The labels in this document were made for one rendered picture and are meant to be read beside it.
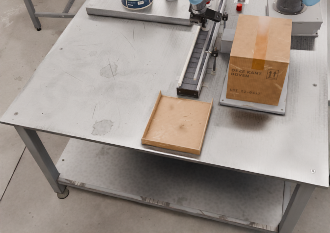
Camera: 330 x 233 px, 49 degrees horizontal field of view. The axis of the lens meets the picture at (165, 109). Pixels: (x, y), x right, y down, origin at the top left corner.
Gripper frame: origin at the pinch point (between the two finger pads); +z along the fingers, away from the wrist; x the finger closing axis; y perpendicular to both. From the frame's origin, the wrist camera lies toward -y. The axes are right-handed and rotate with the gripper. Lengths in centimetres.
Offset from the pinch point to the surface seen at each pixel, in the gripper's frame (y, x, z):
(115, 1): 62, -15, 15
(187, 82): 1.2, 36.5, -14.9
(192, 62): 2.1, 23.8, -7.5
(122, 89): 34, 45, -14
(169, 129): 4, 62, -24
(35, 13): 180, -36, 106
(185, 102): 0.1, 46.6, -15.4
